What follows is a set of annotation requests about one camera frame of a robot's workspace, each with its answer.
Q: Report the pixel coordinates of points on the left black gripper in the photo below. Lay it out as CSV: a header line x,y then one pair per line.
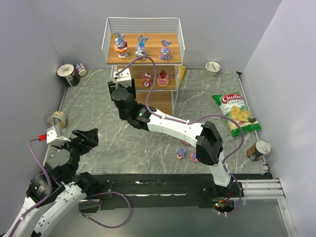
x,y
82,140

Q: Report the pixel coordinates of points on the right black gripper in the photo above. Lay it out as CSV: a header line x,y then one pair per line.
x,y
111,87

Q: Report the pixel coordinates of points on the pink bear roll cake toy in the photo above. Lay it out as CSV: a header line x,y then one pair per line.
x,y
147,80

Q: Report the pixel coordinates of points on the pink bear strawberry donut toy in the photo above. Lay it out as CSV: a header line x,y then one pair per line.
x,y
163,79

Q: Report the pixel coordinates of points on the purple bunny red bow toy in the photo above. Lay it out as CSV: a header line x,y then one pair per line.
x,y
165,51

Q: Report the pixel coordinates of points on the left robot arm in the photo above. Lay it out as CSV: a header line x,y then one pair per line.
x,y
55,190

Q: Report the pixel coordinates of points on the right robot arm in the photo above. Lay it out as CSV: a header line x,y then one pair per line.
x,y
203,136

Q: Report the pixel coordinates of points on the tipped paper cup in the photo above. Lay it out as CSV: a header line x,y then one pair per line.
x,y
57,118

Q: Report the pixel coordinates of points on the blue white small can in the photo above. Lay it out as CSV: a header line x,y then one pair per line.
x,y
80,69

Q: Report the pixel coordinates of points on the dark paper cup white lid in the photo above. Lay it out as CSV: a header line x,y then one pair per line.
x,y
68,75

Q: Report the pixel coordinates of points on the yellow snack packet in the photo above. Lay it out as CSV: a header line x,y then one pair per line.
x,y
179,75

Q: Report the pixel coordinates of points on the small purple bunny cupcake toy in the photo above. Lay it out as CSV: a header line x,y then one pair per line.
x,y
181,153

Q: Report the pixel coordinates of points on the white yogurt cup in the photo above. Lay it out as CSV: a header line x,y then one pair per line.
x,y
212,67

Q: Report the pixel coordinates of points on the purple bunny candle donut toy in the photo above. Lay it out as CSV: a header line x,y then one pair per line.
x,y
193,157

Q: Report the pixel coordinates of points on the green chips bag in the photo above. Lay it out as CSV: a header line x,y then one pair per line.
x,y
233,106

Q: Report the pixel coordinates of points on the tin can orange label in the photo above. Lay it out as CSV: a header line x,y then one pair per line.
x,y
258,150

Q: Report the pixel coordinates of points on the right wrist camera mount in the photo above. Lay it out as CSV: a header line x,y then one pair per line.
x,y
123,79

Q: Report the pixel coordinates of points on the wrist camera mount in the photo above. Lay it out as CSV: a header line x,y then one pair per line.
x,y
123,79
54,136

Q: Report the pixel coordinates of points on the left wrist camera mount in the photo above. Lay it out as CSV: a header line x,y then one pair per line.
x,y
54,136

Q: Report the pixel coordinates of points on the white wire wooden shelf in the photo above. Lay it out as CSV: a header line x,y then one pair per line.
x,y
156,29

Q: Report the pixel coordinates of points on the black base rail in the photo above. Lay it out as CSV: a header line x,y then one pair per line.
x,y
161,190

